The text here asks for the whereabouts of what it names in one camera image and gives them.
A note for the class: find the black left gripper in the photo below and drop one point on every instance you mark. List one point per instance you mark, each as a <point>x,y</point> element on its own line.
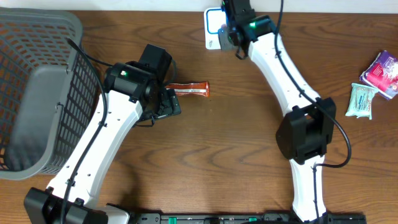
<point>171,103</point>

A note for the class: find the red small packet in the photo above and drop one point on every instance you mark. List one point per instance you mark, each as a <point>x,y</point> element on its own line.
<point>201,89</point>

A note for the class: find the green wet wipes packet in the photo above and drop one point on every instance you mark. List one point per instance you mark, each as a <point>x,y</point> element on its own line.
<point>360,104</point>

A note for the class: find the purple red snack bag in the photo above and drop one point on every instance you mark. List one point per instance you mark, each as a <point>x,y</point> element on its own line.
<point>382,74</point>

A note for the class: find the orange tissue packet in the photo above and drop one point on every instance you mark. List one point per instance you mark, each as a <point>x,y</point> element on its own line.
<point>223,37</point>

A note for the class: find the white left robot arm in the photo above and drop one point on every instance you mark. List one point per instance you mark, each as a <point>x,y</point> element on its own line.
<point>134,93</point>

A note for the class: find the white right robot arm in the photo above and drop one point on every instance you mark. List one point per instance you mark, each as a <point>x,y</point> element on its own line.
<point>308,120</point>

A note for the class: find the grey plastic mesh basket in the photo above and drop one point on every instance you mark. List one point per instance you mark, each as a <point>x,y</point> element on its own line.
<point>48,93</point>

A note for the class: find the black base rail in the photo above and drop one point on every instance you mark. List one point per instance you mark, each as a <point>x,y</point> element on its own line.
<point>273,217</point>

